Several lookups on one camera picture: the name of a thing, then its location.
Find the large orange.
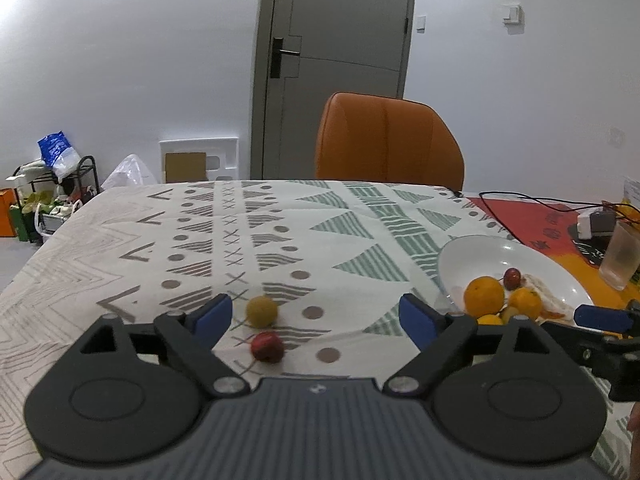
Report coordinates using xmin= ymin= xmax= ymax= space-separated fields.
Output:
xmin=463 ymin=275 xmax=506 ymax=316

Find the white foam packaging board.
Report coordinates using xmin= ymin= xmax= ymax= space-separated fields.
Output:
xmin=158 ymin=135 xmax=239 ymax=185

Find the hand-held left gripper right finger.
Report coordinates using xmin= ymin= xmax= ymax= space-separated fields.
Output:
xmin=383 ymin=293 xmax=557 ymax=398

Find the orange leather chair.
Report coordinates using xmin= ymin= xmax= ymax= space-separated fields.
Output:
xmin=313 ymin=91 xmax=466 ymax=194

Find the white bag of greens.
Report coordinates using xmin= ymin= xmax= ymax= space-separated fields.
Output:
xmin=20 ymin=191 xmax=84 ymax=237

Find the person's right hand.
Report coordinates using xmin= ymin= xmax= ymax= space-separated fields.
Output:
xmin=627 ymin=400 xmax=640 ymax=480

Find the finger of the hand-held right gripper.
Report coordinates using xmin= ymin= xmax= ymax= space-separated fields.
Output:
xmin=573 ymin=303 xmax=635 ymax=334
xmin=539 ymin=321 xmax=622 ymax=377

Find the grey door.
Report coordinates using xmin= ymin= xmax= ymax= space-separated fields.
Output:
xmin=249 ymin=0 xmax=418 ymax=181

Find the black door handle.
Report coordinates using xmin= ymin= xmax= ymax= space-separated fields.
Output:
xmin=269 ymin=36 xmax=303 ymax=80

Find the frosted plastic cup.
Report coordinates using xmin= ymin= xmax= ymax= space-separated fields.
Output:
xmin=598 ymin=219 xmax=640 ymax=291

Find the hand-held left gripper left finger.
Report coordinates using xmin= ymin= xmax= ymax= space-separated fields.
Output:
xmin=79 ymin=293 xmax=252 ymax=399

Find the brown cardboard piece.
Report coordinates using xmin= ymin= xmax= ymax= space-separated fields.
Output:
xmin=164 ymin=152 xmax=208 ymax=184

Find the patterned white tablecloth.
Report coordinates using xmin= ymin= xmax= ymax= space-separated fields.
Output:
xmin=0 ymin=178 xmax=640 ymax=480

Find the white grey power adapter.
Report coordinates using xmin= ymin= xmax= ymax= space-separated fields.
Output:
xmin=577 ymin=208 xmax=619 ymax=240

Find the white ceramic plate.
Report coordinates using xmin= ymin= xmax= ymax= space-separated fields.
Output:
xmin=437 ymin=234 xmax=595 ymax=324

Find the blue white plastic bag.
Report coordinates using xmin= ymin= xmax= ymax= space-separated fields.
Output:
xmin=37 ymin=130 xmax=81 ymax=184

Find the black metal rack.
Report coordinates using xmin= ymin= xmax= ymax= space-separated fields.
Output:
xmin=5 ymin=155 xmax=99 ymax=242

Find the orange box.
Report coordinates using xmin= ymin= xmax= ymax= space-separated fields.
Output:
xmin=0 ymin=188 xmax=21 ymax=238

